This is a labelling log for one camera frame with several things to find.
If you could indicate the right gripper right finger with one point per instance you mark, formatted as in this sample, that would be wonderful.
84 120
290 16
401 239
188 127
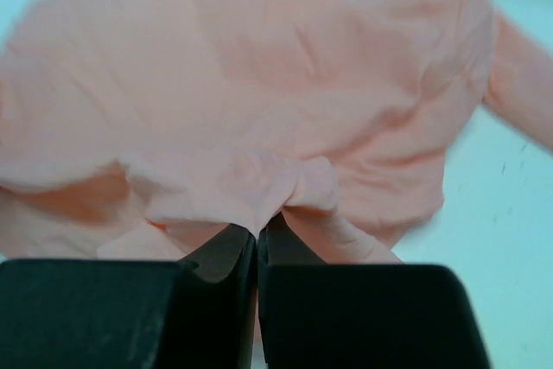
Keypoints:
318 315

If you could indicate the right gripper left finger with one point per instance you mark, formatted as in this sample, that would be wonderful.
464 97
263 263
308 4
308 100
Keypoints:
195 312

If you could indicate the salmon pink jacket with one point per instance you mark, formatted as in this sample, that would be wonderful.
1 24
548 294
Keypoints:
139 128

